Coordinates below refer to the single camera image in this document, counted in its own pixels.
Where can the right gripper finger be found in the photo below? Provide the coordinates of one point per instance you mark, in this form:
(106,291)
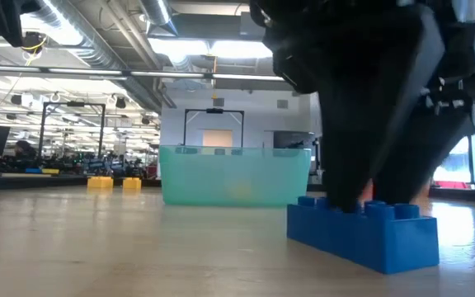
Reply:
(419,148)
(357,123)

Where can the long blue toy brick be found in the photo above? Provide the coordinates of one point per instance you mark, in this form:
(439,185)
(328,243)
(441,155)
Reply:
(386,243)

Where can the long yellow toy brick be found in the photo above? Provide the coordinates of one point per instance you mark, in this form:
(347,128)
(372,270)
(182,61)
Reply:
(100,182)

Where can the grey ceiling box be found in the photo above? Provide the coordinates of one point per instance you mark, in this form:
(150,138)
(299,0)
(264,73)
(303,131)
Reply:
(245,26)

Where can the green translucent plastic bin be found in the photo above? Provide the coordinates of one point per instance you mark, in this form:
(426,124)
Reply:
(204,177)

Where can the long ceiling light bar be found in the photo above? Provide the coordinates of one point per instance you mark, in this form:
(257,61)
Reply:
(180,75)

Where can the small yellow background object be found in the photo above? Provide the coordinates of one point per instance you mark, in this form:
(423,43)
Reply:
(50,171)

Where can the small blue background object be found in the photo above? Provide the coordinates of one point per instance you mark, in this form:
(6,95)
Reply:
(34,170)

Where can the person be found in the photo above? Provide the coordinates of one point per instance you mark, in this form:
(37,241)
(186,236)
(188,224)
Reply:
(24,149)

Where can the grey wall vent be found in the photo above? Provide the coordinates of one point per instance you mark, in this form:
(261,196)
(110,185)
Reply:
(282,103)
(218,102)

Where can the black background rig frame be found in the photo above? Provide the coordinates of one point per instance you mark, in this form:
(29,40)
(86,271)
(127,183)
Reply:
(214,110)
(72,104)

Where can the small silver ventilation duct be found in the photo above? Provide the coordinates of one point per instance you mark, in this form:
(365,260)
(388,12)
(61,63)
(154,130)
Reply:
(159,14)

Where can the large silver ventilation duct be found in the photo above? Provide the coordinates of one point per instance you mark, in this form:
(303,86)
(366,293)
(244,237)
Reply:
(97,45)

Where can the black aluminium frame rail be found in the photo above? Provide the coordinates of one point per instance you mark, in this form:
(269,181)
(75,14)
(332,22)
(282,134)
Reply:
(48,180)

